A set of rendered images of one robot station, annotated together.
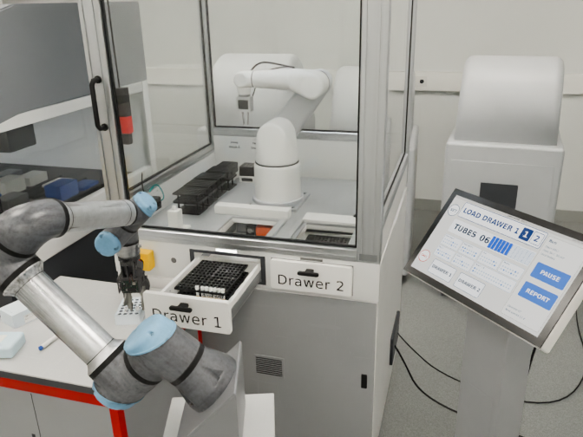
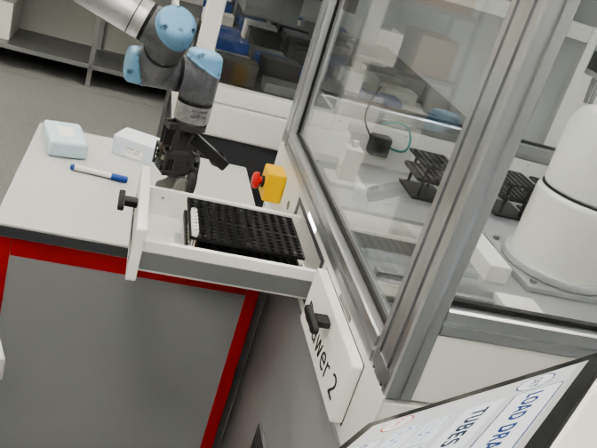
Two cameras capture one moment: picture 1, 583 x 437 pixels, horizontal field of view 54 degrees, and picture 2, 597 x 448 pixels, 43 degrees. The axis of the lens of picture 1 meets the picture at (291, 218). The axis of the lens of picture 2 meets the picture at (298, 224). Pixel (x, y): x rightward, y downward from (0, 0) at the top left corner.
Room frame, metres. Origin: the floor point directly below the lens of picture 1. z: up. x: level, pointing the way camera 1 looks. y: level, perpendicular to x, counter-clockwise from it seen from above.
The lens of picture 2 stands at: (1.09, -0.91, 1.50)
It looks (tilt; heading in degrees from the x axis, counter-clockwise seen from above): 23 degrees down; 57
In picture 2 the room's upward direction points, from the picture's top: 18 degrees clockwise
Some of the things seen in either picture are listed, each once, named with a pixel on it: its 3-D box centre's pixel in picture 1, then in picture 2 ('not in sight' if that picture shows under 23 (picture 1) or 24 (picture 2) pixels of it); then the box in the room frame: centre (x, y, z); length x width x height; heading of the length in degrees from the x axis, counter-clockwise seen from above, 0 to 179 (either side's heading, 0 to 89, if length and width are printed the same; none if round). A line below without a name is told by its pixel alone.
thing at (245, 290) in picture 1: (214, 283); (243, 243); (1.75, 0.27, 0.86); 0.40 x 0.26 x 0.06; 163
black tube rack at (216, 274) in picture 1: (212, 283); (240, 240); (1.74, 0.27, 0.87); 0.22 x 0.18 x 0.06; 163
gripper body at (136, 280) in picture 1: (130, 272); (180, 147); (1.68, 0.53, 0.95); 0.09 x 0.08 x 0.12; 2
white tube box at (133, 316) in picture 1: (131, 310); not in sight; (1.73, 0.56, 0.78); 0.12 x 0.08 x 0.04; 2
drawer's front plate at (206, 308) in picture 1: (186, 311); (139, 219); (1.55, 0.33, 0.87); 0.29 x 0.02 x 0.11; 73
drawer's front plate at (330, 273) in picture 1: (311, 277); (328, 339); (1.76, -0.06, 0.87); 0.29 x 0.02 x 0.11; 73
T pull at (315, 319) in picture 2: (309, 272); (318, 320); (1.74, -0.05, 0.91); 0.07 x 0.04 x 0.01; 73
